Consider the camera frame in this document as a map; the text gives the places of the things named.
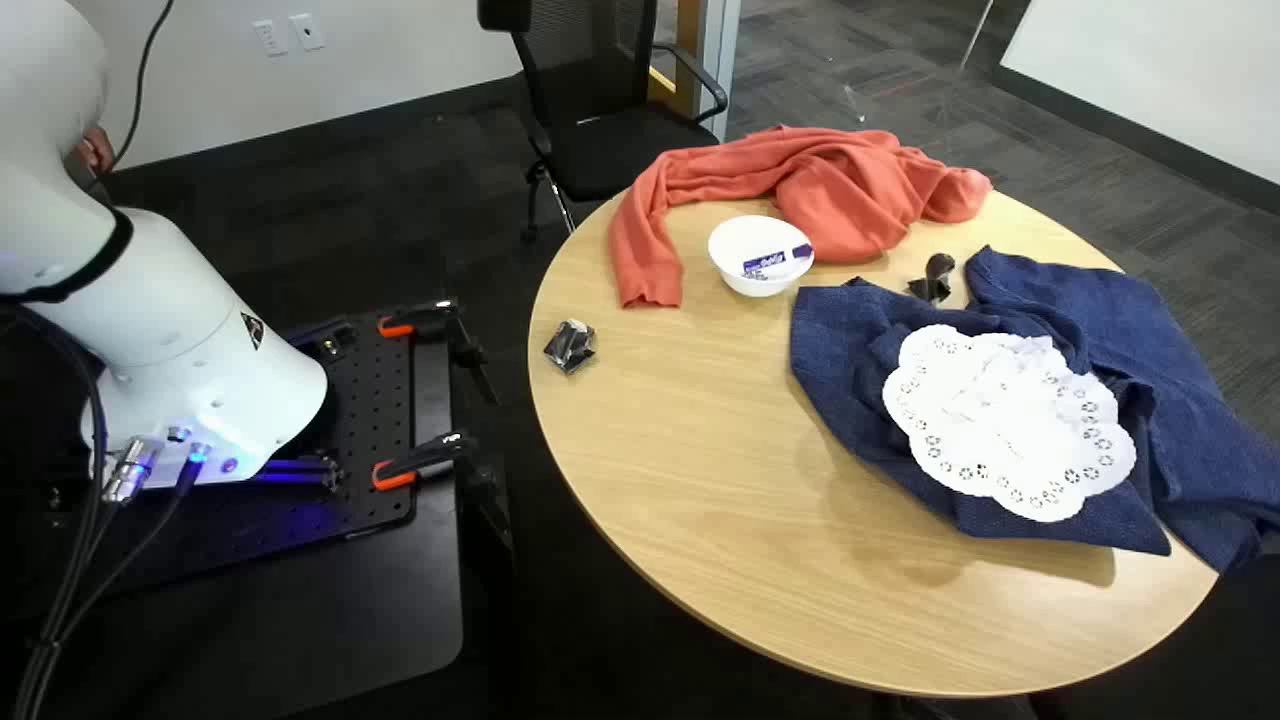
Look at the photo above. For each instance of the orange black bar clamp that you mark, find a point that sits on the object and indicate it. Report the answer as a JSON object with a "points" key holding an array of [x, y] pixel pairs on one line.
{"points": [[416, 323], [420, 460]]}

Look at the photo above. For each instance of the wooden door frame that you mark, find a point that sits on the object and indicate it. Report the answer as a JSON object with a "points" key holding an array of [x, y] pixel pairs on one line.
{"points": [[695, 54]]}

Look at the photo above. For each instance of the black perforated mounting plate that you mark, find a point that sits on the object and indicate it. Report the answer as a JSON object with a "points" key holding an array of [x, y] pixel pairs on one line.
{"points": [[367, 401]]}

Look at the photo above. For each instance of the blue denim cloth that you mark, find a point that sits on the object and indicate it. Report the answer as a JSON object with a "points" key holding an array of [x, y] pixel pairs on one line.
{"points": [[1173, 401]]}

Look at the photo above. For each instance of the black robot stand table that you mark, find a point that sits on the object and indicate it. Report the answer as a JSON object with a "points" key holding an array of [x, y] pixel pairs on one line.
{"points": [[266, 645]]}

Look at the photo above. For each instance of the white wall outlet plate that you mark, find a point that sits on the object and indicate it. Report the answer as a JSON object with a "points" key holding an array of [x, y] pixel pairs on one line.
{"points": [[307, 30], [275, 37]]}

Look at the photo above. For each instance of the white paper doily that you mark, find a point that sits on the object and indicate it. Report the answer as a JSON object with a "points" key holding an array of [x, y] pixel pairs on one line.
{"points": [[1005, 423]]}

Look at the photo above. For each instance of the white bowl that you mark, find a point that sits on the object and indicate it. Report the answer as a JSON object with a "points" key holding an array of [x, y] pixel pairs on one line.
{"points": [[745, 238]]}

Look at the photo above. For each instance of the black binder clip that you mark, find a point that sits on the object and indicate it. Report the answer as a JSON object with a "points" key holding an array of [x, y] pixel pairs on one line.
{"points": [[568, 344]]}

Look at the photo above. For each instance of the purple white Expo marker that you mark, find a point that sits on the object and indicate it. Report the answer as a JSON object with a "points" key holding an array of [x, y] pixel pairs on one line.
{"points": [[777, 261]]}

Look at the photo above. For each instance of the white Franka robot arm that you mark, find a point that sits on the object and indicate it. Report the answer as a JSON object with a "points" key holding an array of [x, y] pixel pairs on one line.
{"points": [[160, 323]]}

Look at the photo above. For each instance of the small dark round object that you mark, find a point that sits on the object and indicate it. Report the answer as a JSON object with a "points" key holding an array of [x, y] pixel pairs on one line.
{"points": [[935, 277]]}

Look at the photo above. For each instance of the black mesh office chair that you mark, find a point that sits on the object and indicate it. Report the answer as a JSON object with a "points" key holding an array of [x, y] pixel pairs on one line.
{"points": [[600, 92]]}

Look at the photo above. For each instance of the orange cloth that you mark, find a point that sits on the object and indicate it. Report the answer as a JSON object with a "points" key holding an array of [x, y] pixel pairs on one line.
{"points": [[841, 186]]}

